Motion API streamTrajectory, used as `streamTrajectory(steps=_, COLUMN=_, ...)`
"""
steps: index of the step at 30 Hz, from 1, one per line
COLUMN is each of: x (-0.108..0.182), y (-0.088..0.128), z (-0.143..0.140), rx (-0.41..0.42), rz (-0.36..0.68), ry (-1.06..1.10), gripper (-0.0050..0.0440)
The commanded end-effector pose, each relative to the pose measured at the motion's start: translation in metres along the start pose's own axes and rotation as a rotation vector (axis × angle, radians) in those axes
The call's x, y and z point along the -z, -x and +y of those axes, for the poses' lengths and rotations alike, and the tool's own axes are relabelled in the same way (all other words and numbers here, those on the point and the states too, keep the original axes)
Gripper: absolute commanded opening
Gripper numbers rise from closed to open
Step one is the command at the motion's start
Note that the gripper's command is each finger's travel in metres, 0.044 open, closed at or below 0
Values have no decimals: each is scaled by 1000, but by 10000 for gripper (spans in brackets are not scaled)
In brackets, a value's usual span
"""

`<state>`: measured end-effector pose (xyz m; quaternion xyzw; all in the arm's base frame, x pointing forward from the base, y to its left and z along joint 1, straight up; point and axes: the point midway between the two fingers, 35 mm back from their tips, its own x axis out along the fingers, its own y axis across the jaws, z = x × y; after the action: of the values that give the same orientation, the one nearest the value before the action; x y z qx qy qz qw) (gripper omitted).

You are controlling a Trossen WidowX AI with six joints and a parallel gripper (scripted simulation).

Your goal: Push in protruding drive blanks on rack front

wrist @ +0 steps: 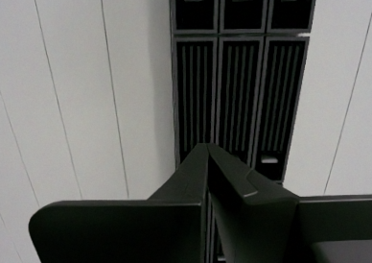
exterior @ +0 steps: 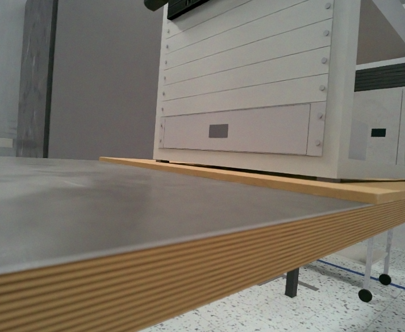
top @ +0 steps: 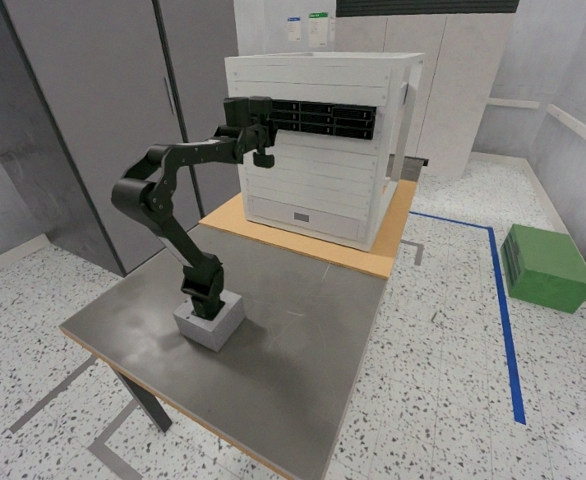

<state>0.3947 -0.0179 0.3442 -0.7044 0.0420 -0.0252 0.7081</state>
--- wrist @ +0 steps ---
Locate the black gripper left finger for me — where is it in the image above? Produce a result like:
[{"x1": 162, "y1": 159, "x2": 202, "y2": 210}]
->
[{"x1": 28, "y1": 143, "x2": 209, "y2": 263}]

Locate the white rack cabinet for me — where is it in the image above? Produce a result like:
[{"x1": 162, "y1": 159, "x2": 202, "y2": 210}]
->
[{"x1": 0, "y1": 0, "x2": 372, "y2": 263}]

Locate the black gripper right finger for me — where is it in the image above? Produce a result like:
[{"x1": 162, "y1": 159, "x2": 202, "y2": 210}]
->
[{"x1": 206, "y1": 143, "x2": 372, "y2": 263}]

